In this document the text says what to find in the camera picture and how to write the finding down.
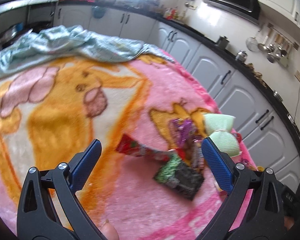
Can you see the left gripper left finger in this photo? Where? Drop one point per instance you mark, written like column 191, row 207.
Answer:
column 37, row 217

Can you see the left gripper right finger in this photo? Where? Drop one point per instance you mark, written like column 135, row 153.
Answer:
column 252, row 209

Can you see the left hand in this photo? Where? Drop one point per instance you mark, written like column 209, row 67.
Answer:
column 109, row 231

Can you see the white lower cabinets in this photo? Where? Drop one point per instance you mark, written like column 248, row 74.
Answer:
column 215, row 67

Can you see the red tube snack wrapper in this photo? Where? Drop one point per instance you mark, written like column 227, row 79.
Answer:
column 237, row 136

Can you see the green black snack bag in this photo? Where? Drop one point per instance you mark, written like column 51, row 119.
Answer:
column 179, row 177

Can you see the pink cartoon blanket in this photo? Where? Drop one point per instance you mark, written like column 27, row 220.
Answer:
column 52, row 111

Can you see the green bow sponge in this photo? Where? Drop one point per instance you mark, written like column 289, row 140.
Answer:
column 219, row 129

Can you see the purple candy wrapper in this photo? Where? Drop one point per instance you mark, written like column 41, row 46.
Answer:
column 183, row 130

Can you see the black countertop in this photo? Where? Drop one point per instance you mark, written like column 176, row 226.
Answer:
column 215, row 47

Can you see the steel bowl on counter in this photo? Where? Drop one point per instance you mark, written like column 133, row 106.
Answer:
column 277, row 96

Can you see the ginger pile on counter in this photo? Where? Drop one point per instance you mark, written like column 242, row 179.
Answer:
column 257, row 75

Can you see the hanging utensil rack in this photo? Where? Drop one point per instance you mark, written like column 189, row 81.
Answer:
column 276, row 46

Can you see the light green cloth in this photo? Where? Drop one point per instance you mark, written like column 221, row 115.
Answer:
column 33, row 49

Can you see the dark green pot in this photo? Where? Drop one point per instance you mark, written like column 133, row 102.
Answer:
column 222, row 42

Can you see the teal hanging basket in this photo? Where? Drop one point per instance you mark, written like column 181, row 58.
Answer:
column 98, row 12

